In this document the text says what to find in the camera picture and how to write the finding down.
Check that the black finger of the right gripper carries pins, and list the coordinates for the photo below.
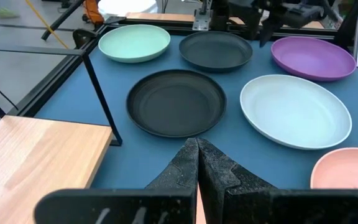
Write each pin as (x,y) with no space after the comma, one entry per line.
(267,31)

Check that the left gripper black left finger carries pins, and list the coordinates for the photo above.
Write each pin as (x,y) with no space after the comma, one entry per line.
(172,199)

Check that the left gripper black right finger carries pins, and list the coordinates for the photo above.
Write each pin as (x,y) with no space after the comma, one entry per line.
(259,205)

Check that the purple round plate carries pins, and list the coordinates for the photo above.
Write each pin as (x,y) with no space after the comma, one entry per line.
(312,59)

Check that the black round plate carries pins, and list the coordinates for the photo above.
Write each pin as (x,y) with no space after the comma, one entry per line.
(216,51)
(176,104)

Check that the white round plate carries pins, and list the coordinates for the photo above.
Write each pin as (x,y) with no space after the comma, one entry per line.
(294,112)

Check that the pink round plate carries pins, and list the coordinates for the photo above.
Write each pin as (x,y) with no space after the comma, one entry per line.
(346,171)

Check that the mint green round plate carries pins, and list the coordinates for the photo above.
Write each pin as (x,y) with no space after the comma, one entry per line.
(134,43)

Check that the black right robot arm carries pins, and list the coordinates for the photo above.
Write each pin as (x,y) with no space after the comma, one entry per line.
(219,12)

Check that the wooden shelf board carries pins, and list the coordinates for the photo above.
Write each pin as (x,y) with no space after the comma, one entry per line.
(26,161)

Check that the wooden table side board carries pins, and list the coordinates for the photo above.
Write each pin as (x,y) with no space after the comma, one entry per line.
(160,17)

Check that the white bin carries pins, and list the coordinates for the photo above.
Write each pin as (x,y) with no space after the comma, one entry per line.
(126,6)

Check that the silver metal bracket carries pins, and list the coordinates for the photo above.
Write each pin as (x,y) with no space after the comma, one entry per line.
(201,21)

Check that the black metal shelf frame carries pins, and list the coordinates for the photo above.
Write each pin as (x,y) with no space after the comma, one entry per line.
(99,93)

